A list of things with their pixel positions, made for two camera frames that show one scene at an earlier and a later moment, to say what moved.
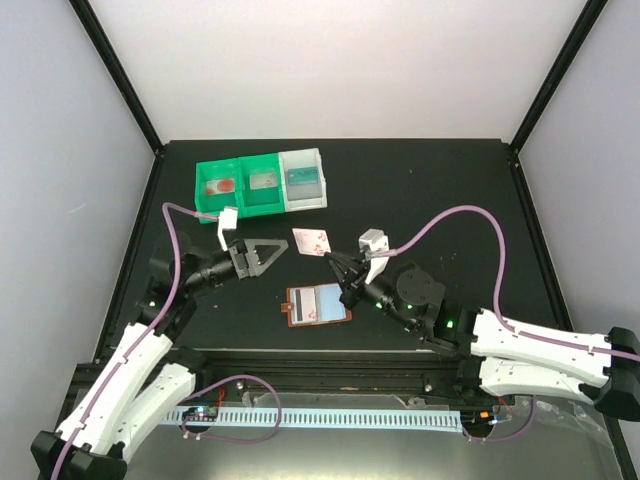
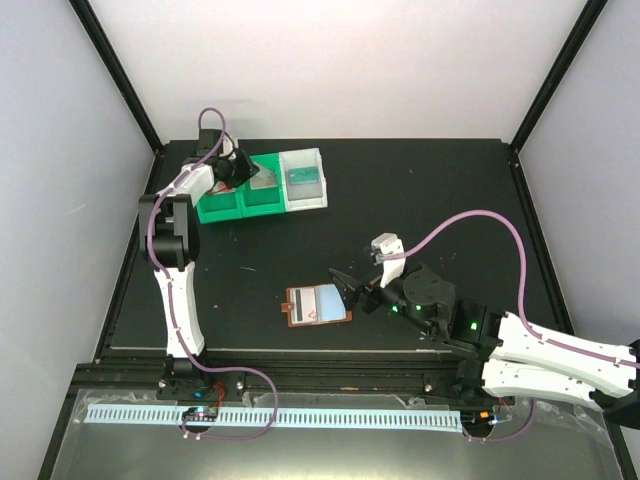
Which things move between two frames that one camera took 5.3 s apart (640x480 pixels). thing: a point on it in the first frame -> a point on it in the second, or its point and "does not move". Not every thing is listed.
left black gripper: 237,248 -> 249,171
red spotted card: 220,186 does not move
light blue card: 329,304 does not move
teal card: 303,175 does not move
